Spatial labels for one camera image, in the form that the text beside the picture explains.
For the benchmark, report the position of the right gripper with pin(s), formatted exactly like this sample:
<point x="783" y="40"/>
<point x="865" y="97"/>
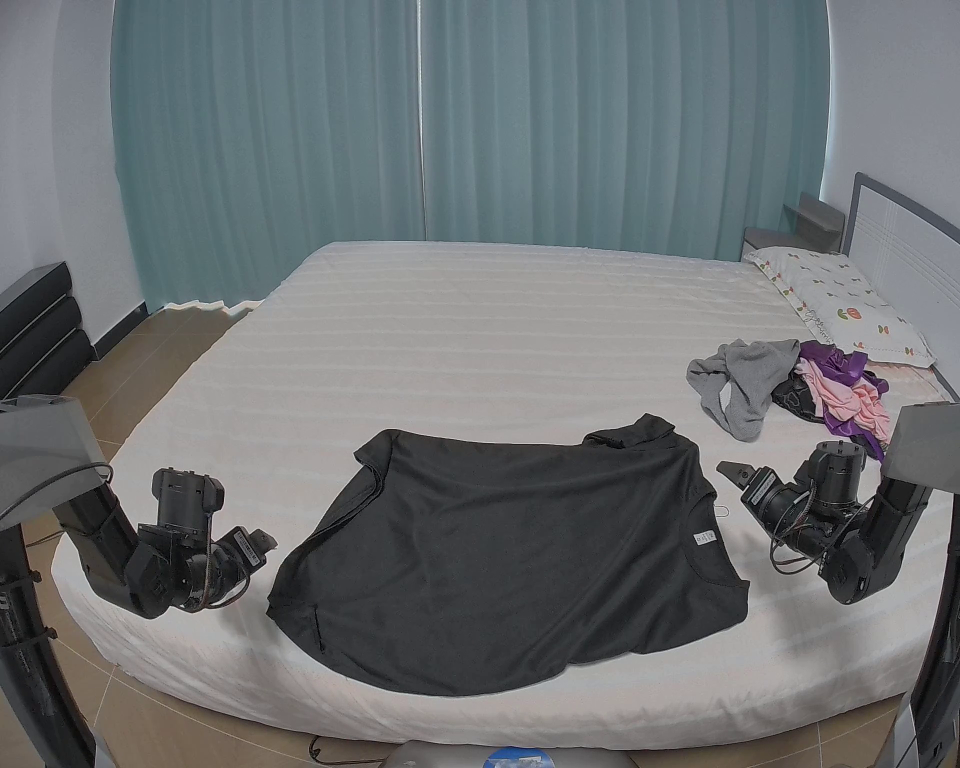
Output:
<point x="771" y="495"/>

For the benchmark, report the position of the blue-green curtain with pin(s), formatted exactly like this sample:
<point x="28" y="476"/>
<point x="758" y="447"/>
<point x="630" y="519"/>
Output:
<point x="615" y="127"/>
<point x="262" y="150"/>

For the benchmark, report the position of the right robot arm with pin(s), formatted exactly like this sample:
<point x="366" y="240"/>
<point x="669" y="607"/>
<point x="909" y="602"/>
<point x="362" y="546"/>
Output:
<point x="900" y="525"/>

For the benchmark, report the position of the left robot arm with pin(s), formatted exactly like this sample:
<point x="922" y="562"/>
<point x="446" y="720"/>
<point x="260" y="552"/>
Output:
<point x="97" y="525"/>

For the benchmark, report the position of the white curtain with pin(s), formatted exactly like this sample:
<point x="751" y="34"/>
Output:
<point x="195" y="304"/>

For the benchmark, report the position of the black T-shirt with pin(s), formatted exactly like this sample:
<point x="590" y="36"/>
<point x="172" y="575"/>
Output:
<point x="487" y="562"/>

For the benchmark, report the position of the white printed pillow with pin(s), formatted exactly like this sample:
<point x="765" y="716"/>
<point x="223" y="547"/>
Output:
<point x="840" y="300"/>

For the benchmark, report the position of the grey bedside table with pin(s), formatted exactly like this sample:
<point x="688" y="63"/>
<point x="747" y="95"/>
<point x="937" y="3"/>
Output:
<point x="814" y="217"/>

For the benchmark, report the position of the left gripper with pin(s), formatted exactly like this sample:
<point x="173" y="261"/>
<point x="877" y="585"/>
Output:
<point x="244" y="551"/>

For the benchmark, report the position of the pile of clothes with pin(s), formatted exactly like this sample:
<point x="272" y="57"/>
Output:
<point x="840" y="397"/>

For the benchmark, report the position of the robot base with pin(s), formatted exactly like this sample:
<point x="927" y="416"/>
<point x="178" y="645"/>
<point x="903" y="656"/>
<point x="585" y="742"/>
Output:
<point x="450" y="756"/>

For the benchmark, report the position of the grey garment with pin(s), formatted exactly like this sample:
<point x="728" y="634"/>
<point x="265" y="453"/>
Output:
<point x="750" y="382"/>

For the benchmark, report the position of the black chest of drawers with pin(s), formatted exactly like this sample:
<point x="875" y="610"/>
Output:
<point x="41" y="337"/>

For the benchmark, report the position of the bed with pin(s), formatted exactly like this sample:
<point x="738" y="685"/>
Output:
<point x="487" y="337"/>

